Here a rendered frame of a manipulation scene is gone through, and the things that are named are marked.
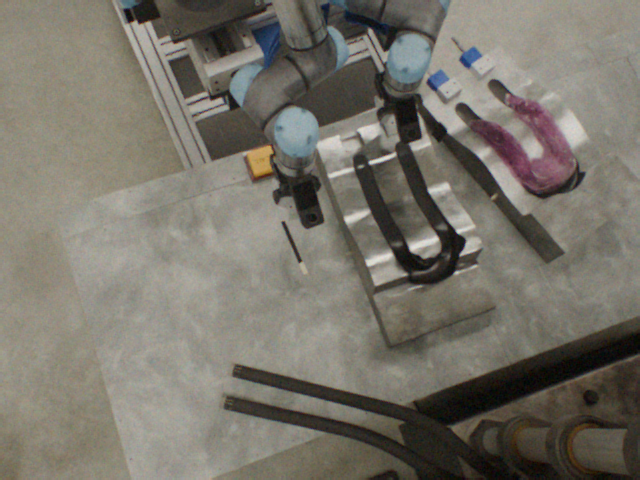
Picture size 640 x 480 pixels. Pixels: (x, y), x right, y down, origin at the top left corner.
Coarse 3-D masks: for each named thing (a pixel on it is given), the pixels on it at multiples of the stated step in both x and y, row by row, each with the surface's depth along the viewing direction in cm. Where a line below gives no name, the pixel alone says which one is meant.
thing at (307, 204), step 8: (288, 184) 132; (296, 184) 131; (304, 184) 131; (312, 184) 132; (296, 192) 131; (304, 192) 132; (312, 192) 132; (296, 200) 132; (304, 200) 132; (312, 200) 133; (296, 208) 133; (304, 208) 133; (312, 208) 133; (320, 208) 134; (304, 216) 133; (312, 216) 133; (320, 216) 134; (304, 224) 134; (312, 224) 134
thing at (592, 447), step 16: (480, 416) 154; (496, 416) 154; (480, 432) 149; (496, 432) 142; (528, 432) 124; (544, 432) 117; (592, 432) 100; (608, 432) 95; (624, 432) 91; (480, 448) 149; (496, 448) 140; (528, 448) 122; (544, 448) 115; (576, 448) 102; (592, 448) 97; (608, 448) 93; (496, 464) 152; (592, 464) 99; (608, 464) 94; (624, 464) 89
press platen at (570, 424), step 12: (564, 420) 106; (576, 420) 105; (588, 420) 106; (600, 420) 106; (552, 432) 107; (564, 432) 105; (576, 432) 104; (552, 444) 106; (564, 444) 104; (552, 456) 106; (564, 456) 104; (564, 468) 104; (576, 468) 104
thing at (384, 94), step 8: (384, 64) 137; (384, 72) 142; (376, 80) 143; (376, 88) 147; (384, 88) 142; (384, 96) 141; (392, 96) 135; (416, 96) 141; (384, 104) 144; (392, 112) 145
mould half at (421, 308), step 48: (336, 144) 158; (384, 144) 159; (336, 192) 156; (384, 192) 157; (432, 192) 157; (384, 240) 150; (432, 240) 149; (480, 240) 150; (384, 288) 151; (432, 288) 154; (480, 288) 155; (384, 336) 155
